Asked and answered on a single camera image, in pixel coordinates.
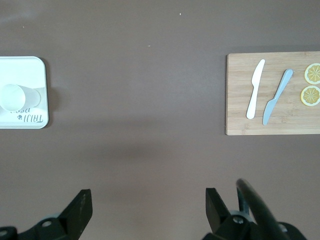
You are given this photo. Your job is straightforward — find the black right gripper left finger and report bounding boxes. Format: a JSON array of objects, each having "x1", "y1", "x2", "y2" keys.
[{"x1": 18, "y1": 189, "x2": 93, "y2": 240}]

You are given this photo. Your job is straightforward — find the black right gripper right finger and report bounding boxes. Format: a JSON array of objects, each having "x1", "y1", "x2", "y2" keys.
[{"x1": 202, "y1": 187, "x2": 253, "y2": 240}]

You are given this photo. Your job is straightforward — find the white plastic cup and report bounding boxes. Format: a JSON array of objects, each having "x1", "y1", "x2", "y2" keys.
[{"x1": 0, "y1": 83, "x2": 42, "y2": 113}]

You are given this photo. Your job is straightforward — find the cream bear print tray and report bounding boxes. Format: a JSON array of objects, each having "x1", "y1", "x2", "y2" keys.
[{"x1": 0, "y1": 56, "x2": 50, "y2": 130}]

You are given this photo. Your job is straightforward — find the wooden cutting board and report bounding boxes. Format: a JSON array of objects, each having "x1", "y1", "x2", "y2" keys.
[{"x1": 225, "y1": 51, "x2": 320, "y2": 136}]

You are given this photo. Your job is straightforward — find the white plastic knife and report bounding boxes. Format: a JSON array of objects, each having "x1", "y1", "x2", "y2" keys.
[{"x1": 246, "y1": 59, "x2": 266, "y2": 120}]

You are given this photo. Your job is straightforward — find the grey plastic knife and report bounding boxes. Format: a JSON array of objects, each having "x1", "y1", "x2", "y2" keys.
[{"x1": 262, "y1": 68, "x2": 294, "y2": 126}]

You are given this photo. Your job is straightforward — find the yellow lemon slice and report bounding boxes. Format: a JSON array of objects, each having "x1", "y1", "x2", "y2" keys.
[
  {"x1": 304, "y1": 63, "x2": 320, "y2": 85},
  {"x1": 300, "y1": 85, "x2": 320, "y2": 107}
]

